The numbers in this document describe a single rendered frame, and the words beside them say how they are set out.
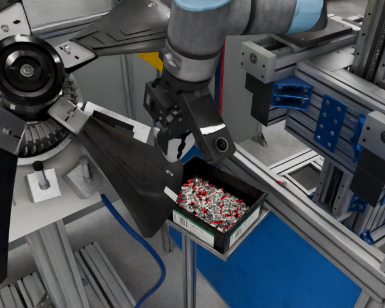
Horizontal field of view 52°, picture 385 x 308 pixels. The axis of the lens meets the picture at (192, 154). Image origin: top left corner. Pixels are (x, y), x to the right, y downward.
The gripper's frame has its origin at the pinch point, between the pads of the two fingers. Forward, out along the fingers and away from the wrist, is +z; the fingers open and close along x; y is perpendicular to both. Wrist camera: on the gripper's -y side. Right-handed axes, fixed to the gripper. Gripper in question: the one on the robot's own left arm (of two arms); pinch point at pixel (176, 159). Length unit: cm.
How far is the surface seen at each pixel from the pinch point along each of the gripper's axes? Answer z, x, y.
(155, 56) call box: 18, -23, 43
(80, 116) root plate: 1.4, 10.2, 17.5
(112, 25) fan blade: -6.7, -2.9, 30.1
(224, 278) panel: 81, -29, -10
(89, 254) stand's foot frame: 114, 3, 35
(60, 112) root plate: -1.8, 13.9, 17.1
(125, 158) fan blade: 4.1, 6.3, 6.7
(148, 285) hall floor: 115, -12, 10
